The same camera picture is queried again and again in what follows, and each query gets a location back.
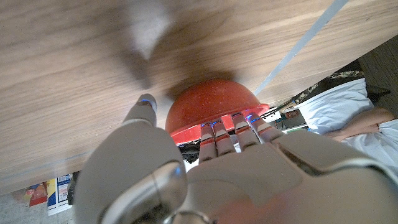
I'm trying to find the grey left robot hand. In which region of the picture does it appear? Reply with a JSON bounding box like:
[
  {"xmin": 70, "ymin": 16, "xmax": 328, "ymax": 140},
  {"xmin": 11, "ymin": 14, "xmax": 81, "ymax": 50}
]
[{"xmin": 73, "ymin": 93, "xmax": 398, "ymax": 224}]

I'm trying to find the red bowl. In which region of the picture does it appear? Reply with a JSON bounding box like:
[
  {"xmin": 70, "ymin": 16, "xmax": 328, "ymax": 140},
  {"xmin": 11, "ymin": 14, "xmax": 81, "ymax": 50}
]
[{"xmin": 164, "ymin": 78, "xmax": 270, "ymax": 146}]

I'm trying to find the person in camouflage shorts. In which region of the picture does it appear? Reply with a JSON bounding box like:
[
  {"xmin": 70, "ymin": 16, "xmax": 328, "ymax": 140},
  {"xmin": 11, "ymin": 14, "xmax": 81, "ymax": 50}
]
[{"xmin": 292, "ymin": 70, "xmax": 398, "ymax": 175}]

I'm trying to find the grey tape strip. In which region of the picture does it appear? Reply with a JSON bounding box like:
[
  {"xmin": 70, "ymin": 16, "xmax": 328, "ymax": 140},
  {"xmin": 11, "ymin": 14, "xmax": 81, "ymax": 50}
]
[{"xmin": 254, "ymin": 0, "xmax": 349, "ymax": 96}]

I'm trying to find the white canister blue label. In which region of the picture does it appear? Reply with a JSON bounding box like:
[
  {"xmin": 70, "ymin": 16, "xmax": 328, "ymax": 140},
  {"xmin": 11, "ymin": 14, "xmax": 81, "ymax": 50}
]
[{"xmin": 46, "ymin": 174, "xmax": 75, "ymax": 216}]

